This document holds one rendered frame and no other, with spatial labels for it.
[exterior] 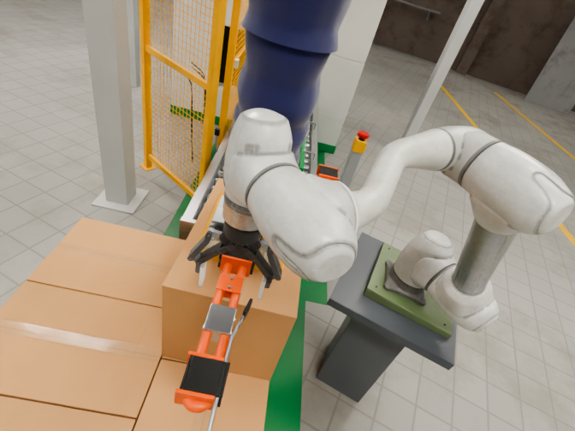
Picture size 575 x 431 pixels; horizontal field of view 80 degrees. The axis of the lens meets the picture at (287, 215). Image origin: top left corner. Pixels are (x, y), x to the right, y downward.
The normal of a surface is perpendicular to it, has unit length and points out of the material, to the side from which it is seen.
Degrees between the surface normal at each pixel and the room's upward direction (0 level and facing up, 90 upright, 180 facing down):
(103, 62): 90
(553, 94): 77
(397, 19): 90
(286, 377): 0
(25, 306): 0
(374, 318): 0
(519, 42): 90
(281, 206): 49
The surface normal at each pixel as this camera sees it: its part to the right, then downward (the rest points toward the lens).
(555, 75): -0.36, 0.30
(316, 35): 0.56, 0.30
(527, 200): -0.56, 0.04
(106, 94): -0.07, 0.61
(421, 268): -0.77, 0.06
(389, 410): 0.23, -0.76
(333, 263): 0.33, 0.65
